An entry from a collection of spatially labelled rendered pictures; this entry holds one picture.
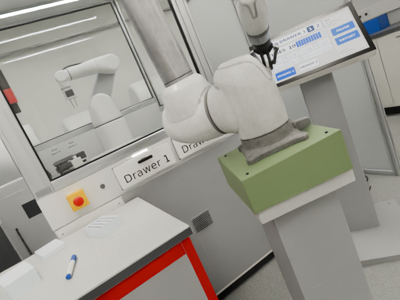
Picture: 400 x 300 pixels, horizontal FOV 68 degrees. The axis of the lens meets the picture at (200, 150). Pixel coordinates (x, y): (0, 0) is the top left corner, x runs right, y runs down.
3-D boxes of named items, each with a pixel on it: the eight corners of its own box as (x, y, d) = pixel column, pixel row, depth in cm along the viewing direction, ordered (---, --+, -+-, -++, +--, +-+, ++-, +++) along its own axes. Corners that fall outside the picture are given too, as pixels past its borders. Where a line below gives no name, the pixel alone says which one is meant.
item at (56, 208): (238, 131, 164) (228, 107, 161) (53, 231, 123) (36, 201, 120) (175, 138, 249) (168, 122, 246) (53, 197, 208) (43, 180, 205)
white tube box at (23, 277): (42, 281, 90) (34, 266, 89) (12, 302, 84) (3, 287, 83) (31, 273, 99) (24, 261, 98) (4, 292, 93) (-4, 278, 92)
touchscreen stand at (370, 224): (434, 254, 135) (372, 37, 116) (331, 271, 151) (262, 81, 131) (394, 203, 181) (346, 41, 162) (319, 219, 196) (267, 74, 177)
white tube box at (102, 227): (122, 224, 109) (118, 215, 108) (104, 237, 103) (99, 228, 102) (106, 224, 117) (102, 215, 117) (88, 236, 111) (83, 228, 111)
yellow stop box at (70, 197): (90, 203, 125) (83, 188, 123) (74, 212, 122) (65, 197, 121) (89, 202, 129) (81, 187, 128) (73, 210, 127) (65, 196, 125)
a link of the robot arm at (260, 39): (245, 22, 119) (249, 33, 124) (246, 38, 116) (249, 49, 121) (268, 15, 116) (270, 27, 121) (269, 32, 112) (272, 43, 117)
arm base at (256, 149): (324, 131, 79) (317, 112, 77) (249, 166, 80) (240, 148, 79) (300, 121, 96) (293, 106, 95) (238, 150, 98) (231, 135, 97)
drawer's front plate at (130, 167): (177, 161, 146) (167, 141, 144) (123, 190, 134) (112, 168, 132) (175, 161, 147) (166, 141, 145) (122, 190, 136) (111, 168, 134)
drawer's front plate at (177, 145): (225, 135, 158) (218, 116, 156) (181, 159, 147) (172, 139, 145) (224, 135, 160) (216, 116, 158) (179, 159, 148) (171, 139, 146)
